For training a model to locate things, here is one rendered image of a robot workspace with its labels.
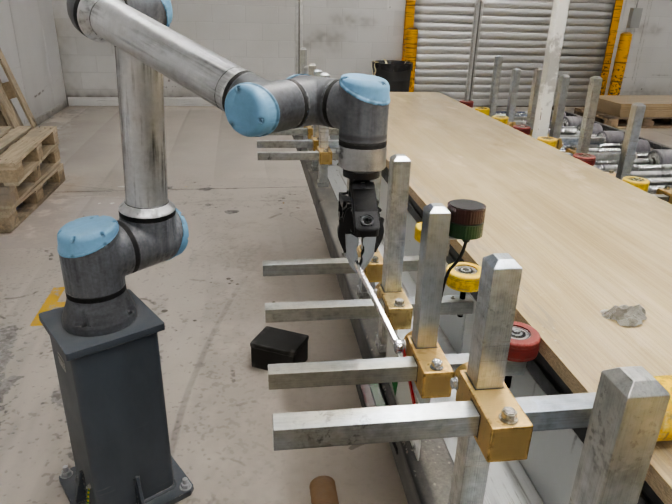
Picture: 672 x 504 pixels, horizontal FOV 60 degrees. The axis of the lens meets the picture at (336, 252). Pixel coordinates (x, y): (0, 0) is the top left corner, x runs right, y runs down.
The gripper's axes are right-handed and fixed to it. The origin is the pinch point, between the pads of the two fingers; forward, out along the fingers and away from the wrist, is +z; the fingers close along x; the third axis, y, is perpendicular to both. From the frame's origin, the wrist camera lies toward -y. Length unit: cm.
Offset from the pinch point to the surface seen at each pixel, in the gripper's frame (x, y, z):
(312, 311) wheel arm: 9.4, -1.4, 8.6
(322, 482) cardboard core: 3, 28, 84
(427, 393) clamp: -6.5, -29.8, 8.6
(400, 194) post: -8.1, 2.4, -14.7
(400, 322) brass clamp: -8.1, -4.8, 10.0
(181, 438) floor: 48, 61, 92
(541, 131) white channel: -104, 135, 0
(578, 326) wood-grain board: -34.9, -23.0, 1.7
